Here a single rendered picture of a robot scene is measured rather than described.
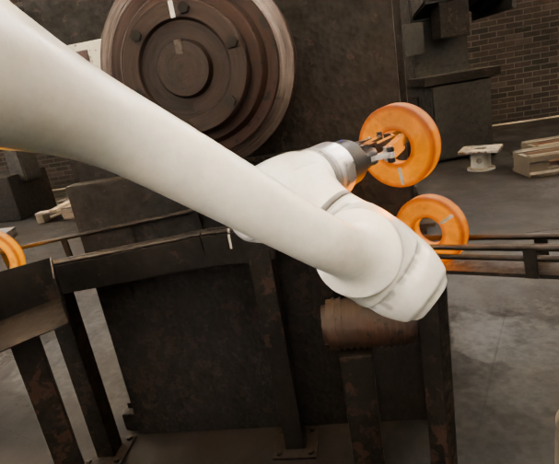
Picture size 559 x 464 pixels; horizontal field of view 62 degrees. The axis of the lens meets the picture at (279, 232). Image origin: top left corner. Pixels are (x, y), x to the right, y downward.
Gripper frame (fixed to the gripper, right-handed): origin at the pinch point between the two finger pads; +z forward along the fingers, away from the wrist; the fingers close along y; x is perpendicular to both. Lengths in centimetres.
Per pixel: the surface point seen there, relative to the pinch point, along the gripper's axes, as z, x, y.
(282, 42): 9.3, 21.2, -30.9
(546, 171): 336, -107, -57
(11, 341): -56, -29, -71
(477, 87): 423, -44, -139
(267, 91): 4.5, 11.5, -34.0
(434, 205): 8.1, -16.3, 2.0
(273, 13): 9.2, 27.6, -31.6
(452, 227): 7.8, -20.7, 5.5
